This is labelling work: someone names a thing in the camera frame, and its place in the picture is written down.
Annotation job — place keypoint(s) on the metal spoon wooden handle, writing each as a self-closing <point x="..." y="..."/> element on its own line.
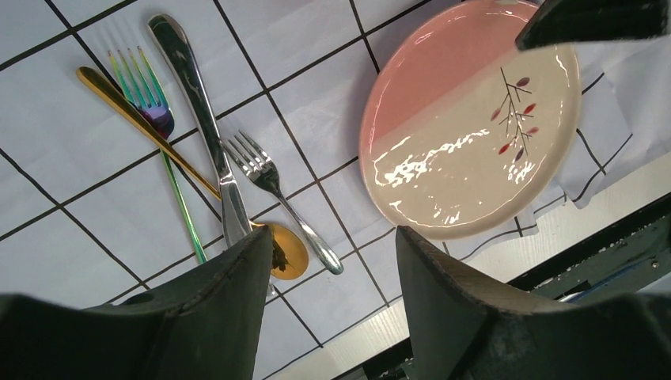
<point x="290" y="258"/>

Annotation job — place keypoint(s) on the iridescent rainbow fork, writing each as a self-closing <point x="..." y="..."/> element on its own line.
<point x="141" y="87"/>

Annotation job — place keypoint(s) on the cream pink branch plate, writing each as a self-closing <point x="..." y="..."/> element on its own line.
<point x="462" y="130"/>

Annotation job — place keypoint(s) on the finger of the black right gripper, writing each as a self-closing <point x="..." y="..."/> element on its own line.
<point x="584" y="21"/>

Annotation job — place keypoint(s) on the silver metal fork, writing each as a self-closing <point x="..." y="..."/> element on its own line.
<point x="260" y="169"/>

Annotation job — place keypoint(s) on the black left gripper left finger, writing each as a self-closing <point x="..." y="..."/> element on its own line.
<point x="203" y="324"/>

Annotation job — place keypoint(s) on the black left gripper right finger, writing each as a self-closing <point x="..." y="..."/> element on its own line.
<point x="464" y="324"/>

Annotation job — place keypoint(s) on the metal cutlery piece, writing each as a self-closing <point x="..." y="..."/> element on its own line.
<point x="178" y="53"/>

